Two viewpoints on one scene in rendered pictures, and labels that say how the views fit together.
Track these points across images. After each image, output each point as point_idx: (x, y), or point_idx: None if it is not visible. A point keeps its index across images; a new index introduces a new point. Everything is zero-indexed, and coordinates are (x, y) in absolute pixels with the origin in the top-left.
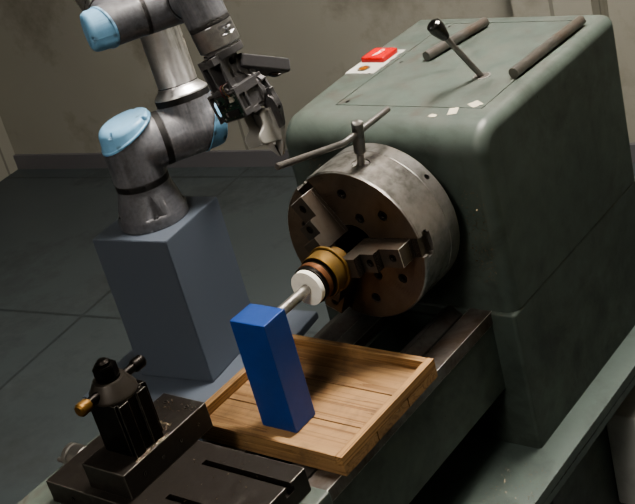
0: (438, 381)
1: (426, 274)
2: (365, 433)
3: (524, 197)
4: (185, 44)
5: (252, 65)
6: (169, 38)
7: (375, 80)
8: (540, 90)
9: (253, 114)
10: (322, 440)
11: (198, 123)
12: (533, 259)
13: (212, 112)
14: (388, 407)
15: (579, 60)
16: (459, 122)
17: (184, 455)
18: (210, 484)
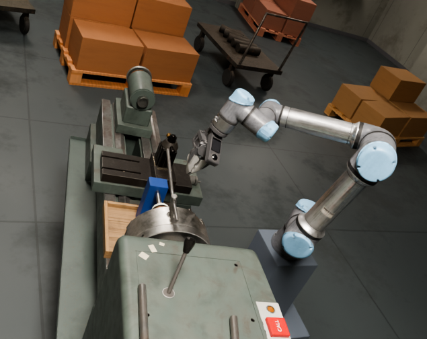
0: (105, 264)
1: None
2: (104, 211)
3: (105, 294)
4: (321, 211)
5: (208, 139)
6: (321, 198)
7: (243, 291)
8: (120, 293)
9: (203, 157)
10: (122, 213)
11: (288, 227)
12: (97, 317)
13: (288, 231)
14: (105, 223)
15: None
16: (139, 238)
17: (150, 175)
18: (129, 166)
